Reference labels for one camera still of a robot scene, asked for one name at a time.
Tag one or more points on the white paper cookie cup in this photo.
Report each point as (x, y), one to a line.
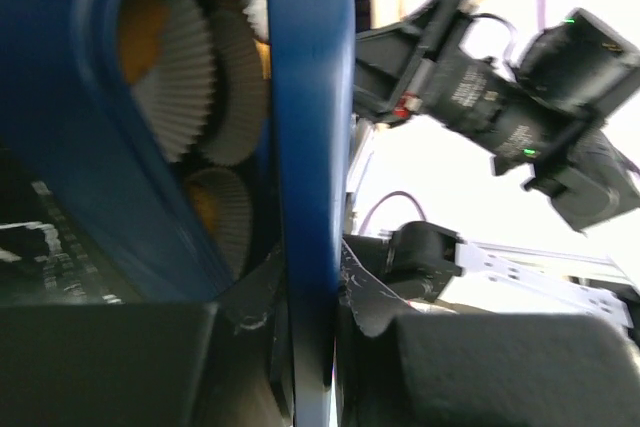
(246, 105)

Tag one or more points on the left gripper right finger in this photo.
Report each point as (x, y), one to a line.
(397, 366)

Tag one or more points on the orange leaf cookie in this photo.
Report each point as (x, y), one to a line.
(140, 25)

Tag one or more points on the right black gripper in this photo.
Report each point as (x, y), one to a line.
(571, 78)

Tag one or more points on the orange dotted round cookie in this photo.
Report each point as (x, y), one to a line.
(205, 205)

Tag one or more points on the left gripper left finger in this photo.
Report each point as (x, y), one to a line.
(152, 364)

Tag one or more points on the blue tin box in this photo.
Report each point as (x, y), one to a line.
(91, 210)

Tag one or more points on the blue tin lid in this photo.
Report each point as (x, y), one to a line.
(312, 53)

